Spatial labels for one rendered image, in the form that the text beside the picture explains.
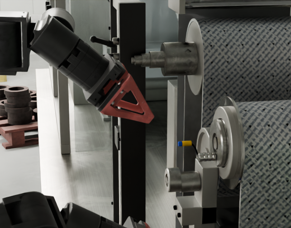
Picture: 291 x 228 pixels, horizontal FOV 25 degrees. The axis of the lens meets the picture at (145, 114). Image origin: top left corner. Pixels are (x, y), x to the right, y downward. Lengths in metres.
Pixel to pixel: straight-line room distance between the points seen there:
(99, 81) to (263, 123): 0.26
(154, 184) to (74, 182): 0.22
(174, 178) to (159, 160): 0.90
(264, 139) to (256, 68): 0.25
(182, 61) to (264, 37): 0.16
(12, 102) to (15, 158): 0.45
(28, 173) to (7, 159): 0.31
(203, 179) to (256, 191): 0.10
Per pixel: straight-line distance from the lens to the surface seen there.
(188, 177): 1.08
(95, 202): 1.69
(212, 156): 1.04
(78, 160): 1.98
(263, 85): 1.24
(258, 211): 1.04
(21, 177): 4.33
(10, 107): 4.90
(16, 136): 4.86
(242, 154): 0.98
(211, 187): 1.08
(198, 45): 1.22
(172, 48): 1.23
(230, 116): 1.01
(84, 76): 0.95
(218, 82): 1.21
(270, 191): 1.03
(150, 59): 1.23
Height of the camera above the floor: 1.59
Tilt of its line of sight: 16 degrees down
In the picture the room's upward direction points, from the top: straight up
